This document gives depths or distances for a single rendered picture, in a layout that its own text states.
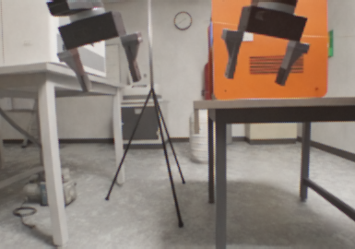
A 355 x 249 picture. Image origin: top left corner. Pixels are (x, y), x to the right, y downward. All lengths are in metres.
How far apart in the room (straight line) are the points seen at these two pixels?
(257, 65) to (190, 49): 3.22
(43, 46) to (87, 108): 3.39
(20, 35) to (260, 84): 1.09
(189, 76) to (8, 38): 3.10
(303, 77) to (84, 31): 0.74
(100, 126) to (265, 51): 3.84
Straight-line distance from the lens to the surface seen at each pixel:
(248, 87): 0.81
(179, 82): 3.90
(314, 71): 0.90
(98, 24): 0.47
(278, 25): 0.49
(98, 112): 4.34
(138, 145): 3.43
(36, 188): 1.81
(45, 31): 1.15
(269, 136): 3.72
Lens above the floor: 0.69
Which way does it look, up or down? 5 degrees down
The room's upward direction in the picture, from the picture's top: 2 degrees counter-clockwise
